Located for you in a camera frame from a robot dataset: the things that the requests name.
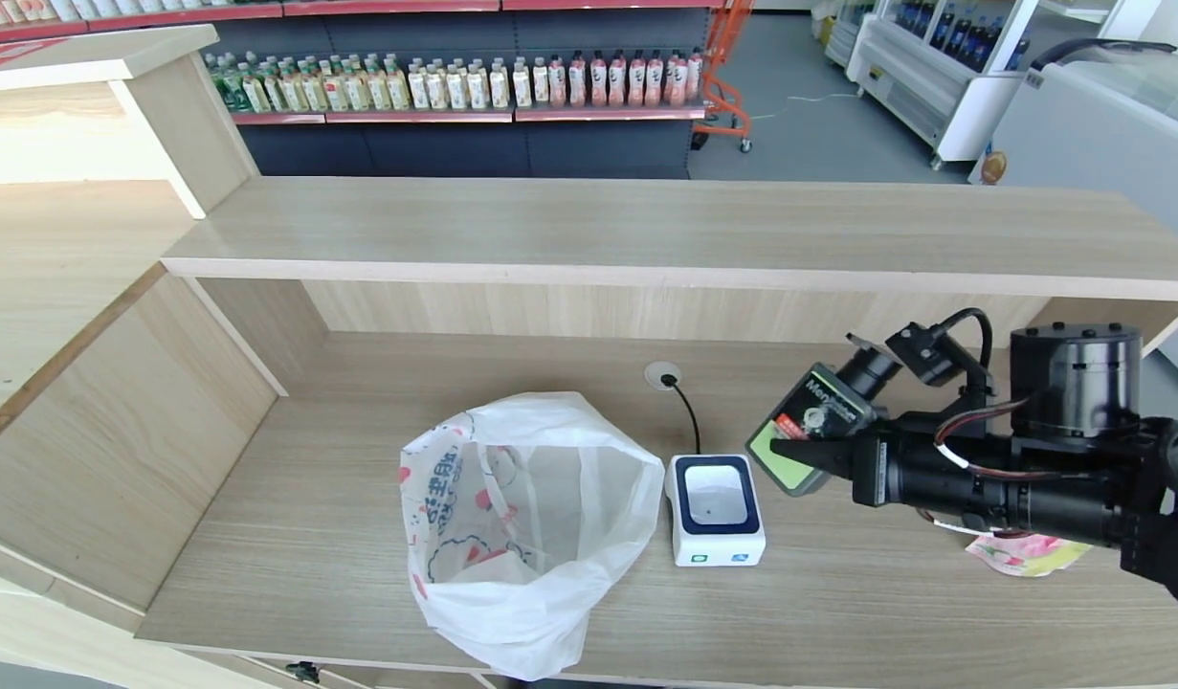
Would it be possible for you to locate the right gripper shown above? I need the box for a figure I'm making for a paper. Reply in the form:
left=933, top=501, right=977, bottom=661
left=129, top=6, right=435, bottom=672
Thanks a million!
left=768, top=427, right=1133, bottom=548

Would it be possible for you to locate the green and black bottle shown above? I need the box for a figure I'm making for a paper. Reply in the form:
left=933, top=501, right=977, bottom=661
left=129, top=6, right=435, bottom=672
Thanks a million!
left=745, top=333, right=903, bottom=499

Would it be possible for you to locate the white barcode scanner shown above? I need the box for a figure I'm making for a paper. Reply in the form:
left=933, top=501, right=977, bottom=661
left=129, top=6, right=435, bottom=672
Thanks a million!
left=664, top=453, right=768, bottom=568

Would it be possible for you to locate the white plastic shopping bag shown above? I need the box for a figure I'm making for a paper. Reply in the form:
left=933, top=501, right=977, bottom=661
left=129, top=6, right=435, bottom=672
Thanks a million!
left=398, top=390, right=667, bottom=682

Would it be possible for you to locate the orange shopping cart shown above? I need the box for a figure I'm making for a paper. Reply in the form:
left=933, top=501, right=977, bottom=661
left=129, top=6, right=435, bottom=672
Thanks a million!
left=692, top=0, right=758, bottom=155

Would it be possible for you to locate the pink snack pack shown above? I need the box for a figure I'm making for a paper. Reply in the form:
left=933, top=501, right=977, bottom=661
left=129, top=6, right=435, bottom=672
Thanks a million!
left=964, top=531, right=1093, bottom=579

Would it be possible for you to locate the wooden counter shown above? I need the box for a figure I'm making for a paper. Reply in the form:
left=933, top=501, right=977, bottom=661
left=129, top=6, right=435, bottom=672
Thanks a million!
left=0, top=24, right=1178, bottom=689

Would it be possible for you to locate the white display fridge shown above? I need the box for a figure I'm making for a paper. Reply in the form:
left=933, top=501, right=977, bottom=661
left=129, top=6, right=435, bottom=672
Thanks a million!
left=840, top=0, right=1041, bottom=171

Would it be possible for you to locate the white chest freezer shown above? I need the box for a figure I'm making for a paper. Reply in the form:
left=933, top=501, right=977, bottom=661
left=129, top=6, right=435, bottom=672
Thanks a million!
left=969, top=38, right=1178, bottom=252

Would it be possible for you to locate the row of dark bottles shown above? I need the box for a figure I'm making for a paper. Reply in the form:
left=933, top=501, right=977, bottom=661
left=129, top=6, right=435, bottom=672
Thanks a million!
left=893, top=0, right=1032, bottom=74

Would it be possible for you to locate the black shop shelf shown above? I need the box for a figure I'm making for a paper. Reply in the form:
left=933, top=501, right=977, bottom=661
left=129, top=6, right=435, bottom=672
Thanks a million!
left=0, top=0, right=735, bottom=182

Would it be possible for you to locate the row of drink bottles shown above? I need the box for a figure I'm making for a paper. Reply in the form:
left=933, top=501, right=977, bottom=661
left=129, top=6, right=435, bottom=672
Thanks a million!
left=203, top=47, right=707, bottom=115

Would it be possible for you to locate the row of packs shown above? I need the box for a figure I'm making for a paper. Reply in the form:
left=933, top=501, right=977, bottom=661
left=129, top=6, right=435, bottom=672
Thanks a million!
left=0, top=0, right=285, bottom=29

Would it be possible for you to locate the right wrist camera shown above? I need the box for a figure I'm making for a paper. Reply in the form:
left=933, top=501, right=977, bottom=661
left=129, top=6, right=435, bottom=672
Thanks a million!
left=884, top=322, right=997, bottom=414

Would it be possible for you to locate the black scanner cable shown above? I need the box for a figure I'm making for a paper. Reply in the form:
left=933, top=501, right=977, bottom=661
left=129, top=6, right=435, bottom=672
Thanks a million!
left=659, top=374, right=703, bottom=457

